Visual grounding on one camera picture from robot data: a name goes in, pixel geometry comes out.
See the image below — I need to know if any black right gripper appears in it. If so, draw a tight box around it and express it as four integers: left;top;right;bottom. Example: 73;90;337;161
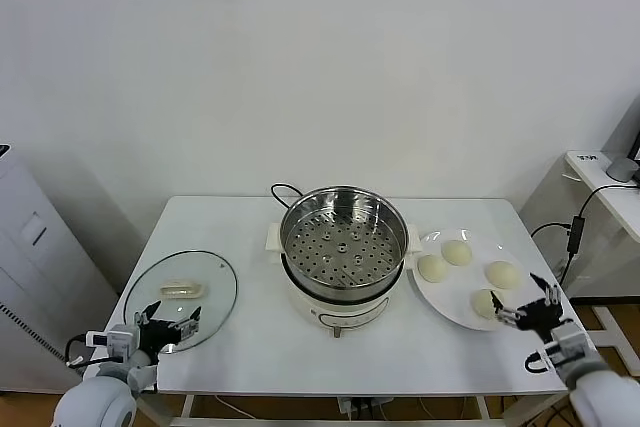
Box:
490;272;565;332

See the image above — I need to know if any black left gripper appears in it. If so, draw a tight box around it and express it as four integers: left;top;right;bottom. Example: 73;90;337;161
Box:
133;300;202;356

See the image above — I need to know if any round glass pot lid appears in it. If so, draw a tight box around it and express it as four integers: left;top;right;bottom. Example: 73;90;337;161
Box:
123;248;239;354

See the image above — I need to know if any white steamed baozi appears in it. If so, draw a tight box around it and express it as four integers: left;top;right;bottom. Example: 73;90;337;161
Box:
416;254;450;283
440;239;474;267
484;260;522;290
470;288;507;321

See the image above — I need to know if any stainless steel steamer basket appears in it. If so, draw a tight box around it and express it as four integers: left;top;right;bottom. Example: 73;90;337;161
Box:
278;185;411;298

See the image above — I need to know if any white round plate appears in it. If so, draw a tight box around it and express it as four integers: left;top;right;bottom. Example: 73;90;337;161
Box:
408;228;534;332

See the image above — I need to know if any white side desk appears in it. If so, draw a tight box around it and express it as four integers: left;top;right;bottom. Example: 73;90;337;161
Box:
519;149;640;378

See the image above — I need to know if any white grey floor cabinet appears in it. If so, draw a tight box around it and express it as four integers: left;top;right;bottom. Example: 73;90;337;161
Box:
0;142;121;393

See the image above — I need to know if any grey round desk object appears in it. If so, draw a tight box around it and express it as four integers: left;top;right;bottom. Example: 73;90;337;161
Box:
605;156;639;181

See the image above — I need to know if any cream electric cooker base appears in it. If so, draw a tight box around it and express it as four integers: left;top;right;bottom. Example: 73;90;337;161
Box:
264;220;424;340

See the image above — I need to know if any grey monitor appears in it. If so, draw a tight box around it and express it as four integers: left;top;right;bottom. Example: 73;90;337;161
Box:
602;96;640;163

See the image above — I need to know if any white power strip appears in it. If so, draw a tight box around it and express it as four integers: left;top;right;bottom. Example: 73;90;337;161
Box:
337;396;394;418

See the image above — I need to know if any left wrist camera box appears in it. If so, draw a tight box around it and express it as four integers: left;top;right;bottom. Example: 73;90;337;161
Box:
85;324;139;356

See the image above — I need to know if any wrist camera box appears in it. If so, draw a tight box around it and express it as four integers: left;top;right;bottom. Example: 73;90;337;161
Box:
85;324;139;356
545;325;589;363

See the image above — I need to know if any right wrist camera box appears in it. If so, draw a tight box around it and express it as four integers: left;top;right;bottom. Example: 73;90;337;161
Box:
545;325;589;363

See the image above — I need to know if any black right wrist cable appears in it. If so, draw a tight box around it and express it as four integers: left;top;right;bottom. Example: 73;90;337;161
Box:
523;352;556;374

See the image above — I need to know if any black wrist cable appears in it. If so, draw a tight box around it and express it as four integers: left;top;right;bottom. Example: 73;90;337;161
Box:
523;352;556;374
65;335;109;373

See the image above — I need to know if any black power adapter with cable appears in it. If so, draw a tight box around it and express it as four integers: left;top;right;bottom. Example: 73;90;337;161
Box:
530;182;640;288

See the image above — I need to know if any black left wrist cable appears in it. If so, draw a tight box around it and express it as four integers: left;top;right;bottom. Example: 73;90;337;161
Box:
65;335;109;373

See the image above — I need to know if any black cooker power cord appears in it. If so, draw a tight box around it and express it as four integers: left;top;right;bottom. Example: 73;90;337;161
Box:
270;183;304;211

